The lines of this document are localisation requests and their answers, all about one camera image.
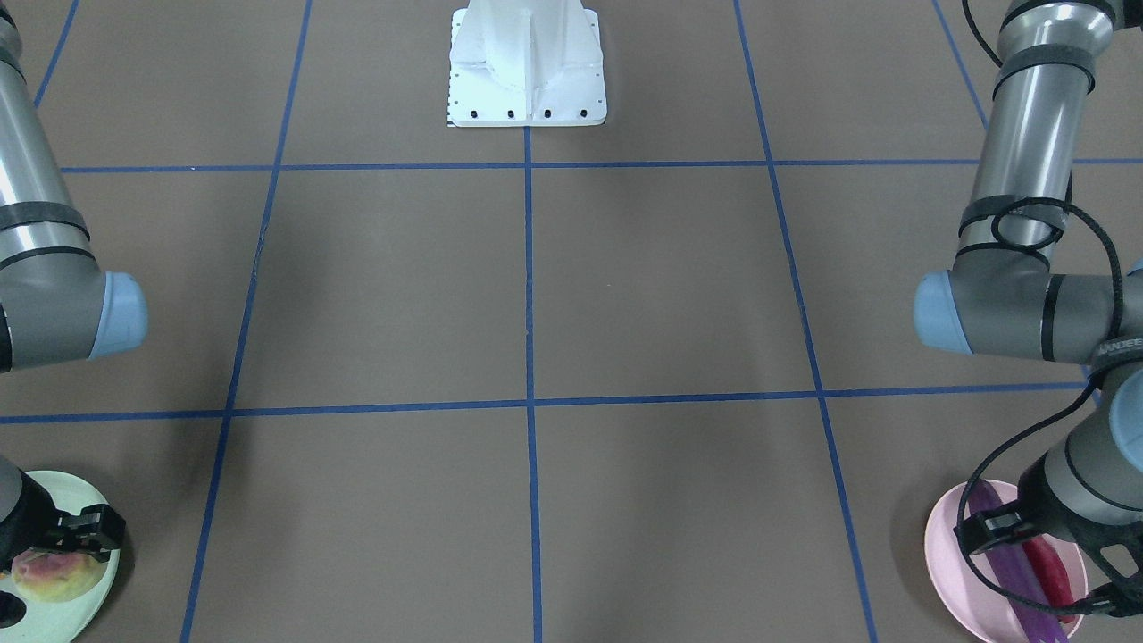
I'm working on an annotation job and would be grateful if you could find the purple eggplant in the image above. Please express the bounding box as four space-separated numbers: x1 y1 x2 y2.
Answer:
964 480 1069 642

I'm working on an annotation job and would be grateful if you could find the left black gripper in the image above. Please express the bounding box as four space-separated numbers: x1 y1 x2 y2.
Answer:
1018 455 1142 618

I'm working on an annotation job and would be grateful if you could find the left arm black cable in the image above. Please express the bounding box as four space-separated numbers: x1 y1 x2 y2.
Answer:
956 0 1126 617

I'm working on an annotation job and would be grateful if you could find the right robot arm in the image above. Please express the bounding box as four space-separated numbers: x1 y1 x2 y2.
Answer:
1 11 147 642

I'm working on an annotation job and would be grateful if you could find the green plate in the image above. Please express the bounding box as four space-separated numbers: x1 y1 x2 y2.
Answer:
3 461 125 642

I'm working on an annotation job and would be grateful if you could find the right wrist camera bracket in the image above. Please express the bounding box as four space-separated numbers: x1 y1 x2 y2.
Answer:
46 504 127 563

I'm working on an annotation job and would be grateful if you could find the red chili pepper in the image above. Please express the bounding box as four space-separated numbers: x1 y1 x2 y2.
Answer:
1021 537 1076 609

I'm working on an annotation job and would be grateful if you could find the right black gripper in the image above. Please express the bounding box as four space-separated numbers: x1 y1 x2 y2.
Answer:
0 469 59 630

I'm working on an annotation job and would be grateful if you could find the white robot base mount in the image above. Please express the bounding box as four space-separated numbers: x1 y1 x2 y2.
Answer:
446 1 608 128

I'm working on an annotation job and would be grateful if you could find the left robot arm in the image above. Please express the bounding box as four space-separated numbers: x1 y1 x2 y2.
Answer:
914 1 1142 618

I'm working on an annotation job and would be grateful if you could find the peach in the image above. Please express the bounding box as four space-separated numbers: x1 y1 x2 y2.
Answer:
11 550 107 604

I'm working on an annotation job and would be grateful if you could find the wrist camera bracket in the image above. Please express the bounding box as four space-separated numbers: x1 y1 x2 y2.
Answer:
46 504 127 563
954 500 1042 556

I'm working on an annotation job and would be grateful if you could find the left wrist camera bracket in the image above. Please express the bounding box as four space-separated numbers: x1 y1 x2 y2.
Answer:
954 500 1042 556

